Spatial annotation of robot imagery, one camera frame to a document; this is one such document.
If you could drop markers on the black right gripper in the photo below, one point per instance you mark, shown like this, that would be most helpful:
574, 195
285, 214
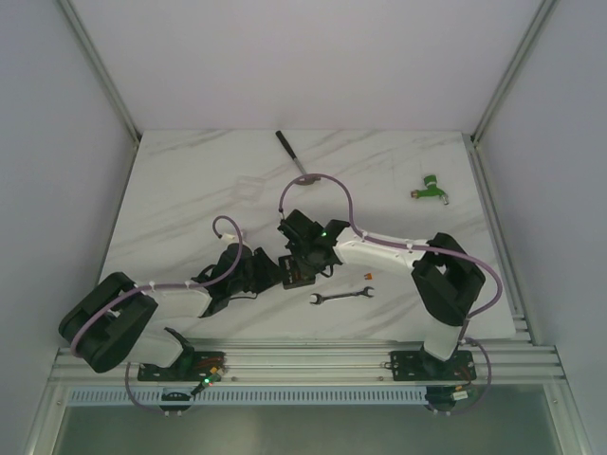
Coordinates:
320, 267

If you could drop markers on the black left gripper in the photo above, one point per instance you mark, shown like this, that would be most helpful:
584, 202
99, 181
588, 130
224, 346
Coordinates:
265, 273

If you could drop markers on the black fuse box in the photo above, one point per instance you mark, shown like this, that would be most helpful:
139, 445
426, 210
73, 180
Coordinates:
292, 275

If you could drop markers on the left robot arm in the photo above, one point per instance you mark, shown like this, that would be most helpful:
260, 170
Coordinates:
119, 320

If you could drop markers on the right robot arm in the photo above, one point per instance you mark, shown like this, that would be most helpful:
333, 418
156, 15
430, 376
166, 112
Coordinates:
447, 281

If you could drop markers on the clear fuse box lid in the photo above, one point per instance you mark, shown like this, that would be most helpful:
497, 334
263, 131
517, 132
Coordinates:
248, 188

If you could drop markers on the steel open-end wrench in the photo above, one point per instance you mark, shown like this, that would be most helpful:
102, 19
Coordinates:
366, 292

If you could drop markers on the claw hammer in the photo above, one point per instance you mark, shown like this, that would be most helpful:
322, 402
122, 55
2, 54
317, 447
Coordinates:
305, 179

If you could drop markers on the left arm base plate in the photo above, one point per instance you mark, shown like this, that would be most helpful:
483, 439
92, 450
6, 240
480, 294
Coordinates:
192, 367

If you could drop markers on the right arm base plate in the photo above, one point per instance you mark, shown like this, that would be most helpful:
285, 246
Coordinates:
418, 366

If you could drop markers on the slotted cable duct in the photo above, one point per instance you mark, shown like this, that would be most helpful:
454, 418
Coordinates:
157, 396

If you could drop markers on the aluminium frame rail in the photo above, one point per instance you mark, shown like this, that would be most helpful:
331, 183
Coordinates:
93, 57

